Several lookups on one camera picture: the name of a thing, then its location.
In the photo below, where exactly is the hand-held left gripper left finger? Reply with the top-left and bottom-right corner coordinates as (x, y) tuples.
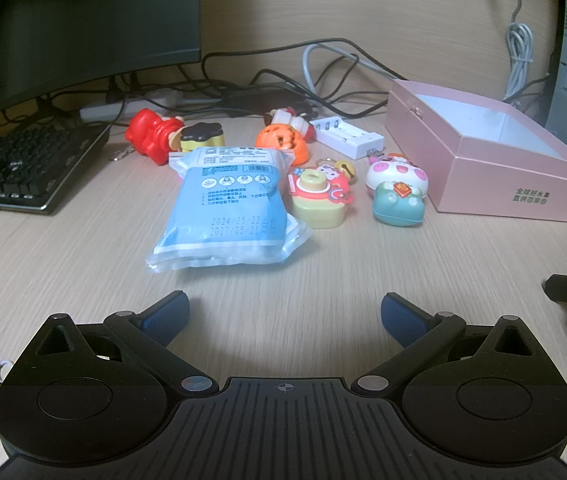
(28, 290), (215, 397)

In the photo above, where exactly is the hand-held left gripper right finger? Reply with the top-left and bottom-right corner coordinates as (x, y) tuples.
(356, 291), (540, 397)

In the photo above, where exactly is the pink cardboard box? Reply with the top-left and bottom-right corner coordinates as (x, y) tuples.
(384, 79), (567, 224)

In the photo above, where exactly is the blue plastic packet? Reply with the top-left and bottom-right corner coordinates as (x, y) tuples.
(144, 146), (312, 275)

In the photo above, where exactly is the yellow pink keychain toy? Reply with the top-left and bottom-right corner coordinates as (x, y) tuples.
(287, 157), (359, 231)

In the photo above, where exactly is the yellow brown pudding toy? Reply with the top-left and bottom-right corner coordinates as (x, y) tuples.
(180, 122), (226, 154)

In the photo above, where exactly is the red hooded doll toy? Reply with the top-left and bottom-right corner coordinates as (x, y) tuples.
(110, 109), (186, 166)

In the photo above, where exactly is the white battery charger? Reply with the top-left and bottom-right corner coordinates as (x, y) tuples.
(312, 116), (387, 160)

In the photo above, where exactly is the orange pumpkin toy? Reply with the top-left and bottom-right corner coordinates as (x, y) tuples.
(256, 124), (311, 166)

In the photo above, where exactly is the red white wooden doll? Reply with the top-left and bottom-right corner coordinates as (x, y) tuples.
(264, 106), (317, 139)

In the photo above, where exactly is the wooden desktop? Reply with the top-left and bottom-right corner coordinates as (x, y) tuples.
(0, 104), (567, 480)

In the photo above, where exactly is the black keyboard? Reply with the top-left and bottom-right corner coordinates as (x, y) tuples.
(0, 121), (112, 216)

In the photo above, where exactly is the white power strip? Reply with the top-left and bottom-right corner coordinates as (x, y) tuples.
(80, 89), (185, 122)

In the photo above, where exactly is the black computer monitor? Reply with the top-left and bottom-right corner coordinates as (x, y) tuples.
(0, 0), (202, 127)

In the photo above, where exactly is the bundled white cable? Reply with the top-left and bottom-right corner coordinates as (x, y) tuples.
(492, 0), (537, 106)

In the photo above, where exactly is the grey looped cable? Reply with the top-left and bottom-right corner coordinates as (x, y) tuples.
(303, 43), (400, 107)

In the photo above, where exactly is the black cable tangle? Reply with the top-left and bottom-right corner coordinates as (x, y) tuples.
(201, 37), (407, 117)

